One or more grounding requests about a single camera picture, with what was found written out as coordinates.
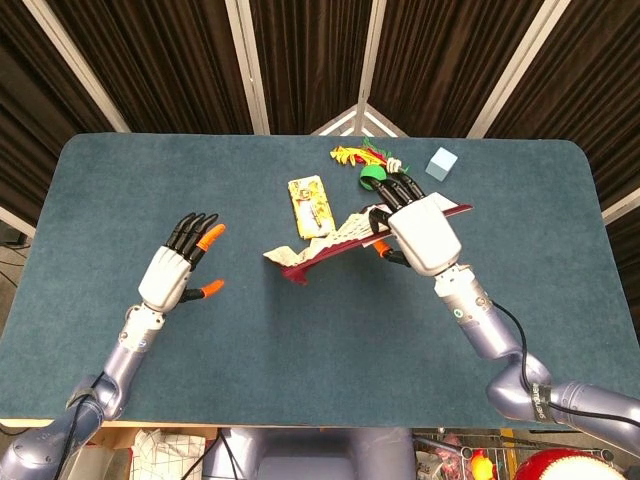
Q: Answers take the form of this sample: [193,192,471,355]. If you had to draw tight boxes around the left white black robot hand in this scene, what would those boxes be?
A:
[137,212,227,312]

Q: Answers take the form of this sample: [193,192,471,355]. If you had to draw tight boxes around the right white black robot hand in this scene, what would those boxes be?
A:
[367,174,462,277]

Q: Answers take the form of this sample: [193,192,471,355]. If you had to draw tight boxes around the red-ribbed white paper folding fan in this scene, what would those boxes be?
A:
[263,192,475,287]

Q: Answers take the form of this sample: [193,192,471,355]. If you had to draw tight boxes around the light blue cube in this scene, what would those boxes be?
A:
[424,146,459,181]

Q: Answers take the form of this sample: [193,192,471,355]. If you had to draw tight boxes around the green foam ball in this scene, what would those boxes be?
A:
[357,164,389,192]

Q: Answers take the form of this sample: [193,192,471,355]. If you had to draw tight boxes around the feather shuttlecock with green base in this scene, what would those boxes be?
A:
[329,136,412,176]

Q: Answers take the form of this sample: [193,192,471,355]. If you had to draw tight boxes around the yellow snack packet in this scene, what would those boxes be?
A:
[287,173,335,241]

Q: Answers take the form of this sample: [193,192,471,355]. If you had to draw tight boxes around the teal fabric table cover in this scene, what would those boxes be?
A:
[0,132,640,431]

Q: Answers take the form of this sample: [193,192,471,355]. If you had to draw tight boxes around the cardboard box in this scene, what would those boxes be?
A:
[74,424,151,480]

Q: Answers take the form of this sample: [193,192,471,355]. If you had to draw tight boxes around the brown pleated curtain panel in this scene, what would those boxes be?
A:
[0,0,119,214]
[369,0,546,139]
[487,0,640,211]
[47,0,254,135]
[249,0,374,135]

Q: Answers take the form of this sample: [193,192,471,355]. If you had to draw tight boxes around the white checkered cloth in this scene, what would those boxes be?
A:
[132,428,207,480]

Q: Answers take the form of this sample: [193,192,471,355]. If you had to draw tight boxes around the pink red packet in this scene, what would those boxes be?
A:
[414,432,474,480]

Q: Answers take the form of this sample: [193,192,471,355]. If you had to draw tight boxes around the grey robot torso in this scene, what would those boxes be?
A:
[204,427,416,480]

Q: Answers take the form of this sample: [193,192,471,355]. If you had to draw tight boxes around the yellow toy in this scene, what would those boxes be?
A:
[467,448,499,480]

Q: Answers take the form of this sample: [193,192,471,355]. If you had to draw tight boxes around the red and white ball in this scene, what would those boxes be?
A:
[514,448,626,480]

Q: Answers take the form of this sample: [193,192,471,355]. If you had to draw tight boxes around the white triangular frame base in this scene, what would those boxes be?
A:
[309,102,402,137]

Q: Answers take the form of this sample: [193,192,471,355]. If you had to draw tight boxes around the black strap on left arm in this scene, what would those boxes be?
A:
[66,384,101,407]

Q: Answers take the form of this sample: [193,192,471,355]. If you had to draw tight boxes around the black strap on arm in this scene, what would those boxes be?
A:
[66,384,101,407]
[524,382,553,426]

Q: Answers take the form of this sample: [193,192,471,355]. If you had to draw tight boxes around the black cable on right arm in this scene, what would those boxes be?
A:
[491,301,640,432]

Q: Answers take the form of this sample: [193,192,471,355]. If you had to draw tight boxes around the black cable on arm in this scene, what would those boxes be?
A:
[52,372,109,480]
[491,301,640,432]

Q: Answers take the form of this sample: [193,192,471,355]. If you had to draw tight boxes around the white screen frame post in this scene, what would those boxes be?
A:
[602,187,640,226]
[223,0,271,135]
[0,204,36,239]
[467,0,572,139]
[22,0,132,134]
[356,0,389,111]

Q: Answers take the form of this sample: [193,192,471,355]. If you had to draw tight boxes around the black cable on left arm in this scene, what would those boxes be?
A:
[52,372,109,480]

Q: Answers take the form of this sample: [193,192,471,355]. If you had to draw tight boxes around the black cable by torso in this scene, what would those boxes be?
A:
[180,428,242,480]

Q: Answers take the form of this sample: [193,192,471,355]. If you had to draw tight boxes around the black strap on right arm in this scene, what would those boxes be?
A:
[524,382,553,426]

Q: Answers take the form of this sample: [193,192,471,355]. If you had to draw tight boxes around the metal wire basket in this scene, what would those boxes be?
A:
[414,428,616,480]

